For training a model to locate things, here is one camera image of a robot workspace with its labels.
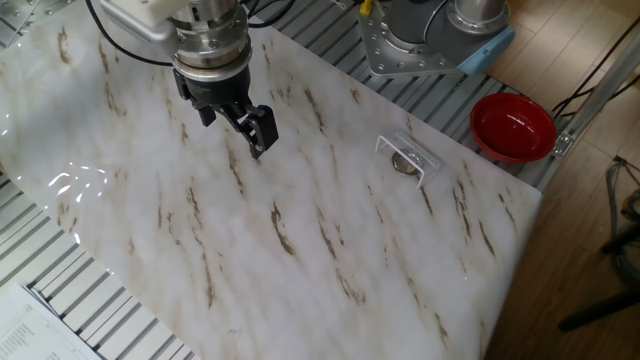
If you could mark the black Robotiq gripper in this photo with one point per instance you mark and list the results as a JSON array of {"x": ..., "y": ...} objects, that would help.
[{"x": 220, "y": 92}]

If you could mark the small round metal plate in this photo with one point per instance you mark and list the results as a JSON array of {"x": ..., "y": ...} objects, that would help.
[{"x": 404, "y": 165}]

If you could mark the marble pattern table mat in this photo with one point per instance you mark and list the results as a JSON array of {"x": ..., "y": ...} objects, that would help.
[{"x": 250, "y": 240}]

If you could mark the yellow plastic clip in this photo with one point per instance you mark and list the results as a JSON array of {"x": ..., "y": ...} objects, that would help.
[{"x": 366, "y": 6}]

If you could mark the clear acrylic bridge stand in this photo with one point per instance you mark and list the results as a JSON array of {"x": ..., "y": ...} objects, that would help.
[{"x": 417, "y": 155}]

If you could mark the red plastic bowl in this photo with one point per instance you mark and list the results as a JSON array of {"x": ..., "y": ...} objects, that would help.
[{"x": 512, "y": 127}]

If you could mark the stack of printed papers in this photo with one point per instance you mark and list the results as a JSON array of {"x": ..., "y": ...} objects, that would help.
[{"x": 30, "y": 330}]

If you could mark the black chair base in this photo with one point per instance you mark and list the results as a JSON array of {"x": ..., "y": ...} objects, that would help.
[{"x": 600, "y": 310}]

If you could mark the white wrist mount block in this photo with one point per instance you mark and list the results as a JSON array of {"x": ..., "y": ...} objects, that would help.
[{"x": 145, "y": 17}]

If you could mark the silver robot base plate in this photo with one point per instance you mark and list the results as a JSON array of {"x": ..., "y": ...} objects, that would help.
[{"x": 395, "y": 55}]

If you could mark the silver perforated metal bracket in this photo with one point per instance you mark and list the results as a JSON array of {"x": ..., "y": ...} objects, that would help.
[{"x": 30, "y": 10}]

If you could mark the aluminium frame beam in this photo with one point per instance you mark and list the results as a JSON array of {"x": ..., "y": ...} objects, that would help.
[{"x": 595, "y": 92}]

